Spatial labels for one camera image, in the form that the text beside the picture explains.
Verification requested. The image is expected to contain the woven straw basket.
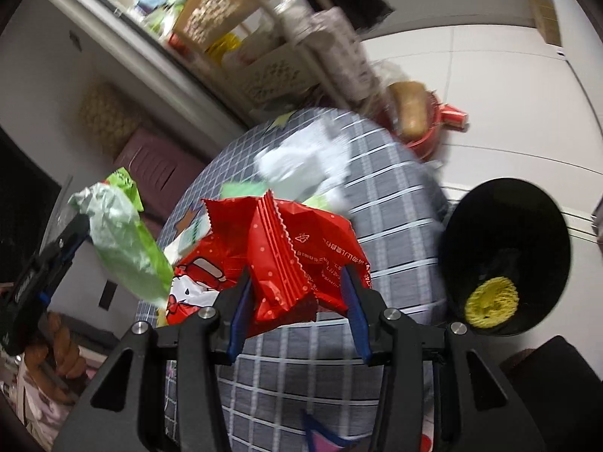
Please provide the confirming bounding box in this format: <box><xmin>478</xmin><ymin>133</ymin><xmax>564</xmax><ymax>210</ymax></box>
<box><xmin>79</xmin><ymin>83</ymin><xmax>144</xmax><ymax>158</ymax></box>

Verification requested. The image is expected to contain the beige plastic basket rack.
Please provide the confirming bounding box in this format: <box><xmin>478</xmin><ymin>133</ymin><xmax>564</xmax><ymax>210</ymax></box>
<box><xmin>173</xmin><ymin>0</ymin><xmax>379</xmax><ymax>113</ymax></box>

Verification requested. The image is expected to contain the green plastic bag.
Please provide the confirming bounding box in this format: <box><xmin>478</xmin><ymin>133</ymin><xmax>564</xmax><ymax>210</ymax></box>
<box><xmin>67</xmin><ymin>167</ymin><xmax>173</xmax><ymax>307</ymax></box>

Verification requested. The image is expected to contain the red plastic basin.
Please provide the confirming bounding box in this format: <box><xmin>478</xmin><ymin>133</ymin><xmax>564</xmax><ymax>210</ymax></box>
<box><xmin>405</xmin><ymin>92</ymin><xmax>442</xmax><ymax>162</ymax></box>

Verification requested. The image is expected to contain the red paper cup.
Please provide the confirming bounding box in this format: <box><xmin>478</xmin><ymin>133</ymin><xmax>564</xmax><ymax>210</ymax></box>
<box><xmin>439</xmin><ymin>104</ymin><xmax>468</xmax><ymax>132</ymax></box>

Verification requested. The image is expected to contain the pink floral cloth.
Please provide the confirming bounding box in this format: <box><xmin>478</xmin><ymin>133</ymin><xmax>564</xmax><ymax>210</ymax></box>
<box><xmin>297</xmin><ymin>7</ymin><xmax>374</xmax><ymax>103</ymax></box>

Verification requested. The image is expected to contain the gloved hand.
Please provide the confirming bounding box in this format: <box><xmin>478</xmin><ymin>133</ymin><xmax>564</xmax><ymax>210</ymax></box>
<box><xmin>24</xmin><ymin>312</ymin><xmax>87</xmax><ymax>405</ymax></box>

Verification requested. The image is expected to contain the pink plastic stool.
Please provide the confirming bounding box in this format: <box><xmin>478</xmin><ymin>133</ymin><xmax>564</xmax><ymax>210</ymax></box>
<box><xmin>115</xmin><ymin>128</ymin><xmax>205</xmax><ymax>220</ymax></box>

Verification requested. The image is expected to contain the white plastic bag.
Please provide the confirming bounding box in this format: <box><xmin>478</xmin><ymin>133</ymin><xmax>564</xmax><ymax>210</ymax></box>
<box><xmin>254</xmin><ymin>118</ymin><xmax>352</xmax><ymax>215</ymax></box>

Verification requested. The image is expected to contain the yellow knitted scrubber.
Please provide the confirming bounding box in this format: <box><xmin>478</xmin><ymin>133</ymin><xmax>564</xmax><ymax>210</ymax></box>
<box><xmin>464</xmin><ymin>276</ymin><xmax>519</xmax><ymax>330</ymax></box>

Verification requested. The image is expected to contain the black trash bin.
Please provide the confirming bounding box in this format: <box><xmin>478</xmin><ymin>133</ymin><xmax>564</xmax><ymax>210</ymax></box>
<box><xmin>438</xmin><ymin>177</ymin><xmax>571</xmax><ymax>337</ymax></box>

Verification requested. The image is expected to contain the red snack bag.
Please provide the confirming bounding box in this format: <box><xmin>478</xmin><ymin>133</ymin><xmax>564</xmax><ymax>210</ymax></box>
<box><xmin>165</xmin><ymin>192</ymin><xmax>372</xmax><ymax>337</ymax></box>

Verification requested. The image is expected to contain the white green tube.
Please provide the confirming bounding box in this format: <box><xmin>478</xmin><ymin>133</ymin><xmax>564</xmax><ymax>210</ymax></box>
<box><xmin>164</xmin><ymin>213</ymin><xmax>211</xmax><ymax>266</ymax></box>

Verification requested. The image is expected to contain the brown bread loaf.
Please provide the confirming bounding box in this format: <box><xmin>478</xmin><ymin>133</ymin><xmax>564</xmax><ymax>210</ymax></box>
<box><xmin>389</xmin><ymin>81</ymin><xmax>429</xmax><ymax>142</ymax></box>

